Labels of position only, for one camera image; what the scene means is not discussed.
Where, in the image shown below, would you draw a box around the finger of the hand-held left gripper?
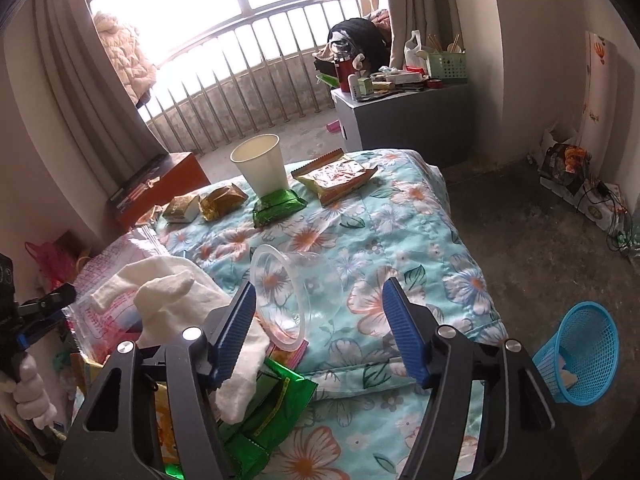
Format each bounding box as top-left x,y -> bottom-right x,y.
15,283 -> 77,318

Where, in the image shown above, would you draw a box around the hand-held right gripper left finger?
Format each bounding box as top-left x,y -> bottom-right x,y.
55,280 -> 258,480

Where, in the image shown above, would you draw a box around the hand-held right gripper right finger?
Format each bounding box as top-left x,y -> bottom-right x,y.
381,277 -> 583,480

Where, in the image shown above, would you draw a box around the clear plastic cup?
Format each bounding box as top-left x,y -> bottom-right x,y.
249,244 -> 346,353

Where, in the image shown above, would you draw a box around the blue plastic wastebasket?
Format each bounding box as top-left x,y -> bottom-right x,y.
532,301 -> 621,406

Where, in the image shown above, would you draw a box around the person's left hand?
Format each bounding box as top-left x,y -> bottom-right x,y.
11,356 -> 59,432

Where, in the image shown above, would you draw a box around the pink mesh plastic bag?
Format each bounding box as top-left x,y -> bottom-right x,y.
25,241 -> 81,291

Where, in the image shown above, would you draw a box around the pink printed plastic bag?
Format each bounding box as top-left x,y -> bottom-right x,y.
65,227 -> 171,361

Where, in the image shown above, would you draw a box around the pink striped packet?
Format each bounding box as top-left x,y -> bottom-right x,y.
272,340 -> 308,368

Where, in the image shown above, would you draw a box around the white towel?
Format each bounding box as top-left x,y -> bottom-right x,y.
90,255 -> 271,423

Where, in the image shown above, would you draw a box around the large green snack packet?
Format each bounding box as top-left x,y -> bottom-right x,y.
215,357 -> 318,480

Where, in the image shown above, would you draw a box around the orange snack packet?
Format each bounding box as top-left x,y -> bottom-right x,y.
151,382 -> 186,480

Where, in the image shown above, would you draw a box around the gold foil wrapper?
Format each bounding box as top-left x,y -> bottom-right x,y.
200,183 -> 249,222

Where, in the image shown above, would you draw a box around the small green snack packet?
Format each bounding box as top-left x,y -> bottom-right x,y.
251,187 -> 308,229

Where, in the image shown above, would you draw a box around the red-brown wooden box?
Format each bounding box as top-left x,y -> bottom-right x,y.
107,151 -> 211,233

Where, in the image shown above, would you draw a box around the white paper cup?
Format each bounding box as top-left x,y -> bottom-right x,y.
230,134 -> 284,198

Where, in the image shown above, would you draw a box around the yellow orange snack wrapper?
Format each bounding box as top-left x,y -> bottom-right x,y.
291,149 -> 379,207

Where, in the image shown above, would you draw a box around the white paper scrap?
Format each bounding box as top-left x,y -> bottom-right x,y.
557,355 -> 579,386

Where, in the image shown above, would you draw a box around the grey curtain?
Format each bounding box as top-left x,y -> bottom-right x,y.
30,0 -> 171,201

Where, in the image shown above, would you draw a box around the grey cabinet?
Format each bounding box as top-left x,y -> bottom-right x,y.
331,80 -> 476,166

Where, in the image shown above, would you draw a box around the white flat box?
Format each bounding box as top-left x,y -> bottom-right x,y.
540,175 -> 626,221

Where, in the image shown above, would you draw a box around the dark snack bag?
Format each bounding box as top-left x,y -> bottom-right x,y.
542,142 -> 593,196

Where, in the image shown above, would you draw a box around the white puffy jacket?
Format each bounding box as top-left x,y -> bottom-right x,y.
92,10 -> 158,108

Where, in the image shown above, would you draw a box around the red thermos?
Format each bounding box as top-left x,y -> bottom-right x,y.
336,42 -> 353,93

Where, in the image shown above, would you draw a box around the green plastic basket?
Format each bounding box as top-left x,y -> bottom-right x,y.
426,50 -> 468,84

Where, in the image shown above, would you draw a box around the white plastic bag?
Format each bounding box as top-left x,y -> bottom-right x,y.
404,30 -> 431,71

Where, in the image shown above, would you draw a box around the black bag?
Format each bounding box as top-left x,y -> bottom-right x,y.
327,17 -> 388,76

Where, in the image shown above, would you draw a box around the metal window railing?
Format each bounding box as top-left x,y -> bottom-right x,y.
145,0 -> 361,156

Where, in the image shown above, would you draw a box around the white flower print panel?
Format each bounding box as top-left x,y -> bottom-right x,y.
582,31 -> 618,146

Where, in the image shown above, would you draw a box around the window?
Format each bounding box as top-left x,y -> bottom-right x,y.
75,0 -> 361,71

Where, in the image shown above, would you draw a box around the beige curtain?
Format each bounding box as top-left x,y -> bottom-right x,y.
380,0 -> 468,73

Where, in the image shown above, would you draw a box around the tangled cables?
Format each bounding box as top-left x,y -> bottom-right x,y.
580,175 -> 636,251

